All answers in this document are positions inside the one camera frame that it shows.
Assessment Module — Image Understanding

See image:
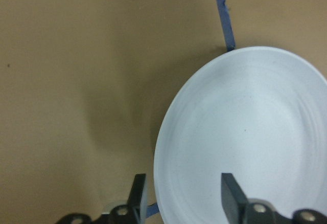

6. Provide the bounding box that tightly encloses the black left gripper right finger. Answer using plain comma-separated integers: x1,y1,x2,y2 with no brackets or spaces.
221,173,249,224

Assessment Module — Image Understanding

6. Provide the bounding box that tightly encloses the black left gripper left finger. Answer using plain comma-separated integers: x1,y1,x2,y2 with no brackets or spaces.
127,173,148,223

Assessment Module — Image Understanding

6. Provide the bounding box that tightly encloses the blue plate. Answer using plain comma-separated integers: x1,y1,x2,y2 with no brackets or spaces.
154,47,326,223

